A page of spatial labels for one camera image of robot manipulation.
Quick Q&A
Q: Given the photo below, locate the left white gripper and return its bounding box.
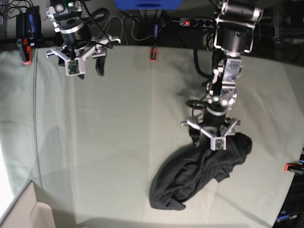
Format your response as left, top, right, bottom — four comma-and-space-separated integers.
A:
181, 117, 241, 151

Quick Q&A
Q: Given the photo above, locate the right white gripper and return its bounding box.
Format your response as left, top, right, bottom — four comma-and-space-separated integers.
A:
46, 36, 121, 80

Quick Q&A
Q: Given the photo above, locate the black t-shirt with colourful print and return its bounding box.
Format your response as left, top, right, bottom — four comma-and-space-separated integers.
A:
149, 133, 253, 211

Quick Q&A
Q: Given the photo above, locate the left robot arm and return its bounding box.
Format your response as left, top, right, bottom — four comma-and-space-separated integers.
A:
182, 0, 263, 151

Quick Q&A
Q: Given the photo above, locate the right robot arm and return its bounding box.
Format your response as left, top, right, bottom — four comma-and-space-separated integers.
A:
46, 0, 121, 79

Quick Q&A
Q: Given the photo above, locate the middle orange-black table clamp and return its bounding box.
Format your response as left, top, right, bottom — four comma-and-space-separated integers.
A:
149, 47, 157, 61

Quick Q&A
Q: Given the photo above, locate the orange-black table clamp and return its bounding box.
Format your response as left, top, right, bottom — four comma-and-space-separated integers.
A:
285, 163, 304, 175
149, 47, 157, 61
17, 38, 32, 65

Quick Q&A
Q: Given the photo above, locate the blue box at top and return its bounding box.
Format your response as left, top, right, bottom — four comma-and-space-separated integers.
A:
115, 0, 181, 10

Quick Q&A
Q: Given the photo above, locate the left orange-black table clamp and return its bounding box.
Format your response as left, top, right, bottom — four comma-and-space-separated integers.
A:
17, 38, 32, 65

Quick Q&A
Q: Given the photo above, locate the grey-green table cloth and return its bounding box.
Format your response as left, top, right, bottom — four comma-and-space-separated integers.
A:
0, 46, 304, 228

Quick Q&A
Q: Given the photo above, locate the right orange-black table clamp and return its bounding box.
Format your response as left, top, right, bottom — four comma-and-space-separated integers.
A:
285, 163, 304, 175

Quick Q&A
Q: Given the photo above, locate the beige bin at corner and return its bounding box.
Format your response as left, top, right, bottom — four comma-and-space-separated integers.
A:
0, 181, 56, 228

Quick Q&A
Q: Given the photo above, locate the white cable on floor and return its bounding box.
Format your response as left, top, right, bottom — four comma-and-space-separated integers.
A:
95, 16, 152, 46

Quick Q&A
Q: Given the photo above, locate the black power strip red switch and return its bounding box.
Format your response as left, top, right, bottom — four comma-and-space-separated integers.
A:
179, 18, 215, 28

